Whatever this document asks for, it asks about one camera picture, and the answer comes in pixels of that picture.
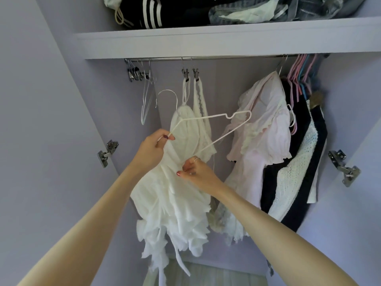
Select person's left hand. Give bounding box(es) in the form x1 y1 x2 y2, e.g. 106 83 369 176
134 129 176 176

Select person's right hand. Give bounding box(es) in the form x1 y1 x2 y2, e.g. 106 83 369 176
177 157 222 196

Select white ruffled dress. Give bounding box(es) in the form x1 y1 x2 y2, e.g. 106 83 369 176
130 105 218 278

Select white wire clothes hanger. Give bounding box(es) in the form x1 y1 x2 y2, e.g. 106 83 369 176
156 89 252 155

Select person's left forearm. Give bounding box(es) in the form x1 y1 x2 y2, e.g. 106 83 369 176
17 159 155 286

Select person's right forearm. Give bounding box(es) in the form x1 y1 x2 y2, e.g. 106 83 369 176
208 180 359 286

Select white lace camisole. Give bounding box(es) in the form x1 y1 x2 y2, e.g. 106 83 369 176
182 77 212 124

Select metal door hinge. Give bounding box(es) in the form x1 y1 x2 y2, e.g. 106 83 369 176
328 149 361 187
97 139 119 169

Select cream lace garment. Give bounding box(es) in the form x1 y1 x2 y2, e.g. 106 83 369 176
208 201 255 247

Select bunch of metal clip hangers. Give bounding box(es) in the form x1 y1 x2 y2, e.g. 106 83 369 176
126 59 156 83

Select pale pink blouse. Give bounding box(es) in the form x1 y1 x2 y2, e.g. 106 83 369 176
226 71 294 206

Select silver clothes rod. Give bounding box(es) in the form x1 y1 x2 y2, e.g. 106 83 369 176
124 53 330 62

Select white tulle fabric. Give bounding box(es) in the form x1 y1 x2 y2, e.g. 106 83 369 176
142 258 270 286

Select white knit top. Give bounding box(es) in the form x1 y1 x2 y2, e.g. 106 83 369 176
267 100 321 222

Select white wardrobe shelf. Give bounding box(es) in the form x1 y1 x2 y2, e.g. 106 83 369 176
73 16 381 60

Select lilac wardrobe door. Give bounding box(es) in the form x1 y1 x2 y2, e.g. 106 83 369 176
265 115 381 286
0 0 133 286

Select black garment with white stripes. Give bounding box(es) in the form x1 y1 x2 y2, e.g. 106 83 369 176
114 0 219 30

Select bunch of pink hangers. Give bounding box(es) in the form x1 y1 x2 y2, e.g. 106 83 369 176
286 53 319 136

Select white folded cloth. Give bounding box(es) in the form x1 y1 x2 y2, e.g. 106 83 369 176
228 0 289 22

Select folded blue jeans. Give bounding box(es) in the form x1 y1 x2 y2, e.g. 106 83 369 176
208 0 344 26

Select thin white wire hanger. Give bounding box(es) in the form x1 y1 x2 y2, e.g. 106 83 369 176
140 77 158 126

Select white drawstring cord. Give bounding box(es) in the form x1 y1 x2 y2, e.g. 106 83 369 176
114 5 135 27

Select silver wire hanger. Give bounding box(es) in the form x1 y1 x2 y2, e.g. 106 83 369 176
274 54 290 78

